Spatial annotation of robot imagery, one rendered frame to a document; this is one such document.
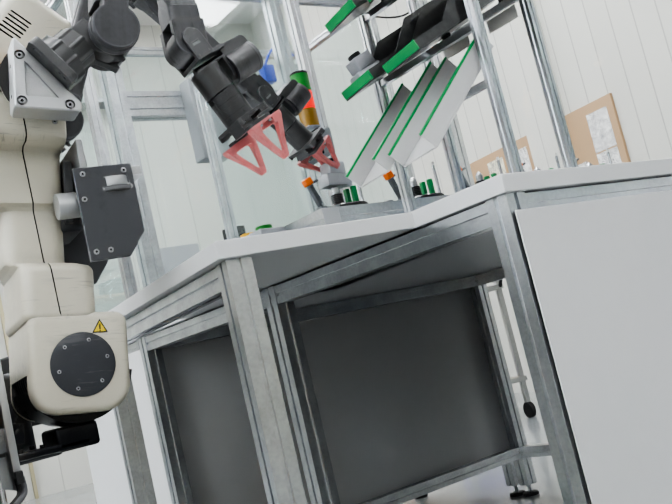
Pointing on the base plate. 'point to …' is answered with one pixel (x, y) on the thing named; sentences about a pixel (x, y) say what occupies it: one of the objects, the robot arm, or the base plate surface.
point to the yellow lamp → (309, 116)
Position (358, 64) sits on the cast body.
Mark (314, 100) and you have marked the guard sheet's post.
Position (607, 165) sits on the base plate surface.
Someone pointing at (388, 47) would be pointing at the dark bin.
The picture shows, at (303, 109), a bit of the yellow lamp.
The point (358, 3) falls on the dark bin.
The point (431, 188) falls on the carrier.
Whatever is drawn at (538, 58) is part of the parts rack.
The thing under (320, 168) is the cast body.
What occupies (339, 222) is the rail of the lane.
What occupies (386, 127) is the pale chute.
